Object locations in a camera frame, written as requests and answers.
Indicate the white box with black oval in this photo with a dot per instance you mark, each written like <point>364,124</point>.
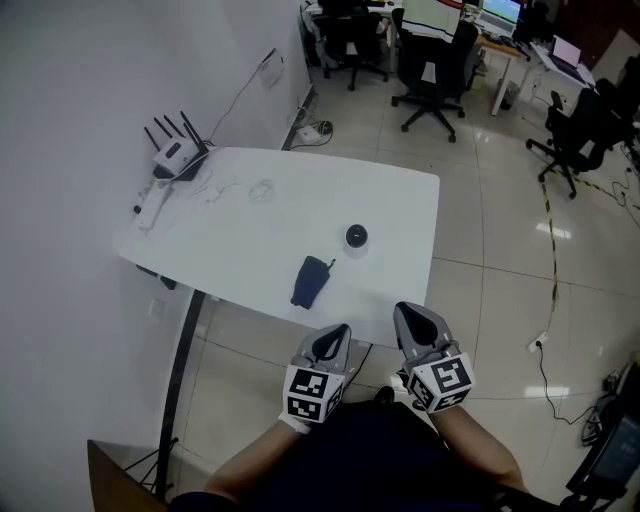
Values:
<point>174,155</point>

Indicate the person's dark blue shirt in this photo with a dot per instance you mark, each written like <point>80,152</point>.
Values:
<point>360,460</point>

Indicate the white wristband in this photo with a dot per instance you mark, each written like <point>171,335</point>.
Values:
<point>295,424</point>

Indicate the cream striped garment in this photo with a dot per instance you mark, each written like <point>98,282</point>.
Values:
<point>430,17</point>

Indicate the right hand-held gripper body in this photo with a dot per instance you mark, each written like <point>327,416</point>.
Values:
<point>440,382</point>

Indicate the white floor socket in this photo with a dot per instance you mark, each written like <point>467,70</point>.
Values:
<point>539,342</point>

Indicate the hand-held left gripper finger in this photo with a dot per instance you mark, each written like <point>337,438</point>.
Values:
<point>307,347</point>
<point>344,357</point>

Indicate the white floor box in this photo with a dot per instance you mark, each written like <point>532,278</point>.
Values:
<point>309,133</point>

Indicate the white office desk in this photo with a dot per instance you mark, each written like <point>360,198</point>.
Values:
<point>570,70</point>

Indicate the person's black shoe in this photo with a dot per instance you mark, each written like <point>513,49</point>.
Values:
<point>384,395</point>

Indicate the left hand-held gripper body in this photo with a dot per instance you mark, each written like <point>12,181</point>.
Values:
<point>310,395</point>

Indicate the white wall-mounted box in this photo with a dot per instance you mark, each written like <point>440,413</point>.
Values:
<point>272,67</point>

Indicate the brown wooden table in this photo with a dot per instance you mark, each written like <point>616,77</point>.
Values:
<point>115,480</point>

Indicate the grey waste bin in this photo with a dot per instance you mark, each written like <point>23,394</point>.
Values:
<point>509,95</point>

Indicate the open laptop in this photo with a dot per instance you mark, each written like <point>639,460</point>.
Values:
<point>566,50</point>

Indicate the small black round device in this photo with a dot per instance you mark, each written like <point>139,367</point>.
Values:
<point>357,242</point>

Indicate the white standing desk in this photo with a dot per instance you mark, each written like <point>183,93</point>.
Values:
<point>300,220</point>

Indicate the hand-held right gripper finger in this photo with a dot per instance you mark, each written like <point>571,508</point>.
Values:
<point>401,335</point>
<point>442,335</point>

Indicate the white power strip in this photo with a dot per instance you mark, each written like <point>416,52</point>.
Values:
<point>152,207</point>

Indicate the yellow-black floor tape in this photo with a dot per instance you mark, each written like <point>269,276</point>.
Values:
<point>552,240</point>

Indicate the black office chair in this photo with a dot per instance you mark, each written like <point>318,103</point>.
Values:
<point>350,35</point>
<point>435,65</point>
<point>575,130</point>

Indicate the person's left forearm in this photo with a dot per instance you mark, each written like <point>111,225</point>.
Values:
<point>250,465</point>

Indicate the black screen on stand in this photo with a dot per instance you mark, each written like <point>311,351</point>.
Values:
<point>615,455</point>

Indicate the lit computer monitor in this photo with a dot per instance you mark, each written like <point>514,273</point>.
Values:
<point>501,10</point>

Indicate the person's right forearm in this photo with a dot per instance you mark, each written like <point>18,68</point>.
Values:
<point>475,450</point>

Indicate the leaning white board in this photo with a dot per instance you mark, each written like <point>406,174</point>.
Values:
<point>617,52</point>

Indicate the heap of grey equipment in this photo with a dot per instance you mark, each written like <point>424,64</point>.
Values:
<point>605,405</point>

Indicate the black router with antennas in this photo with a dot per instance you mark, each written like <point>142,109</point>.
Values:
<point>197,160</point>

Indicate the wood-top office desk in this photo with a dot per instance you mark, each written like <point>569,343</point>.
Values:
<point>500,44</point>

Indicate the dark blue pouch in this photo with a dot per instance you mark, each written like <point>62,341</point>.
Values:
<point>309,282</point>

